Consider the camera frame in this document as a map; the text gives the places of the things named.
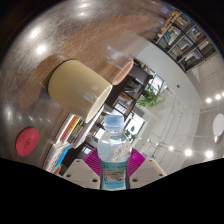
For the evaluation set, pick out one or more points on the ceiling lights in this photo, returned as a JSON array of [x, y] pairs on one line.
[[188, 152]]

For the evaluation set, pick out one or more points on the tall dark bookshelf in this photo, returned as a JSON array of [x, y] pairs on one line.
[[186, 40]]

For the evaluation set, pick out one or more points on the blue-covered book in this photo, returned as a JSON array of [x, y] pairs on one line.
[[65, 154]]

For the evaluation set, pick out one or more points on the flat round red coaster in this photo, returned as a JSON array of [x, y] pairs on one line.
[[27, 141]]

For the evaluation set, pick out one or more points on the cream paper cup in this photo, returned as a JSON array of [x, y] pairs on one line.
[[75, 86]]

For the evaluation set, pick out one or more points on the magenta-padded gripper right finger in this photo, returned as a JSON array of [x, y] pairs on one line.
[[148, 172]]

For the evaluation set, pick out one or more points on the clear blue-capped water bottle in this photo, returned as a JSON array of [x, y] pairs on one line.
[[114, 150]]

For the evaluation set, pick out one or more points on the stack of books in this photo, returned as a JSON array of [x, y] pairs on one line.
[[71, 130]]

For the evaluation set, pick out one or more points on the potted green plant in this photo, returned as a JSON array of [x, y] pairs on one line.
[[130, 134], [151, 96]]

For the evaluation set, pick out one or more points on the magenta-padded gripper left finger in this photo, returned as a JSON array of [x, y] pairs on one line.
[[80, 173]]

